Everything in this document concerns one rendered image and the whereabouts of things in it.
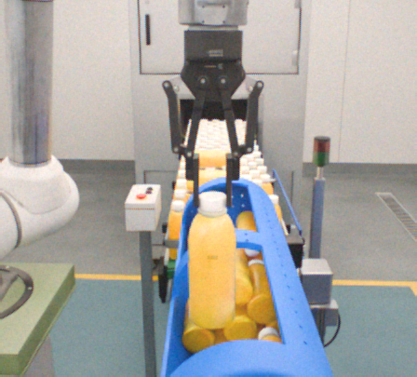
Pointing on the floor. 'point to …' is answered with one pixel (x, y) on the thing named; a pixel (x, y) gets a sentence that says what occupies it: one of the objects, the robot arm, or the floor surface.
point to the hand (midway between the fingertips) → (212, 181)
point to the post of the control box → (147, 302)
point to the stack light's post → (316, 218)
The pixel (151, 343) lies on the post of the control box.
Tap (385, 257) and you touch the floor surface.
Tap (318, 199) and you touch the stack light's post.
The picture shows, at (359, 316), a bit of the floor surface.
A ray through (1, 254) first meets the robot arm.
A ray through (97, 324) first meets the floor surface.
